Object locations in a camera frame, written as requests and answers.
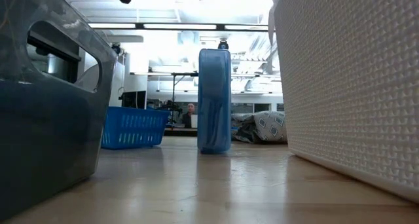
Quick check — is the grey transparent plastic tray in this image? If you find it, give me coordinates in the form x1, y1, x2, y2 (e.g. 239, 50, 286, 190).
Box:
0, 0, 118, 220

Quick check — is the white storage shelving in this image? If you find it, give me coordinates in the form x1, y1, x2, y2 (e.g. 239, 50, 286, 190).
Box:
230, 52, 283, 97

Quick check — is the white plastic bin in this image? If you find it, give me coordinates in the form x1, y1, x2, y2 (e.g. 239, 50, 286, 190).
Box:
268, 0, 419, 204

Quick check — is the person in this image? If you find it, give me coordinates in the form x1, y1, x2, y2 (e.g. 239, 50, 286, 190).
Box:
181, 102, 198, 129

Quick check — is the blue slotted plastic basket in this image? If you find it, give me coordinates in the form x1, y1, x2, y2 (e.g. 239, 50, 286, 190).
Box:
100, 105, 172, 151

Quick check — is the black ceiling light rail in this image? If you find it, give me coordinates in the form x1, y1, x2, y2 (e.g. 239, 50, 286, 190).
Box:
87, 22, 270, 32

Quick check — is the blue translucent plastic case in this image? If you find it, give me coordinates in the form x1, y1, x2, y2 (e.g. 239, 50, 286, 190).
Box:
196, 48, 232, 155

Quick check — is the grey patterned cloth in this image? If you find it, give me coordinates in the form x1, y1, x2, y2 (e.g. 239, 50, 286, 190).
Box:
230, 110, 288, 144

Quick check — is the black monitor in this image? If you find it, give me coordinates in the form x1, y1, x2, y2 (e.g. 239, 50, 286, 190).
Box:
121, 90, 147, 110

